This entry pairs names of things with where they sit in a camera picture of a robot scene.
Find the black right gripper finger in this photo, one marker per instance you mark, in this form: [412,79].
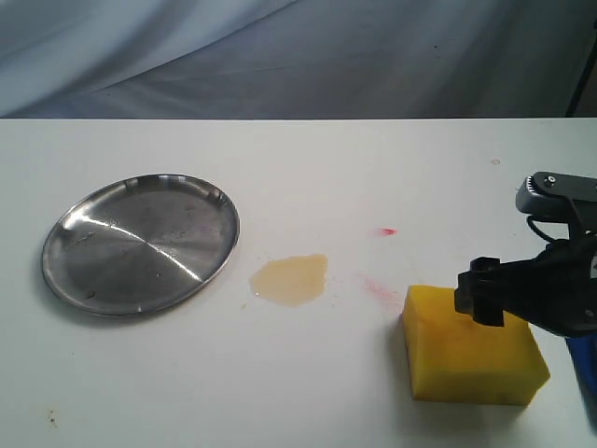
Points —
[490,289]

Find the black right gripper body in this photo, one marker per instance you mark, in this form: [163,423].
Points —
[567,291]

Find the yellow sponge block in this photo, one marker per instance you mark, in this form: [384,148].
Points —
[452,358]

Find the beige liquid spill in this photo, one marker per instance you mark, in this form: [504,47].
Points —
[292,281]

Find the blue cloth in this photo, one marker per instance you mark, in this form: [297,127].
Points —
[582,351]

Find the round stainless steel plate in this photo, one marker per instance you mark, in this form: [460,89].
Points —
[141,245]

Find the grey draped backdrop cloth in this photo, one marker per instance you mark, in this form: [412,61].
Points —
[292,59]

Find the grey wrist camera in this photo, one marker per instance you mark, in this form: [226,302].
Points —
[559,198]

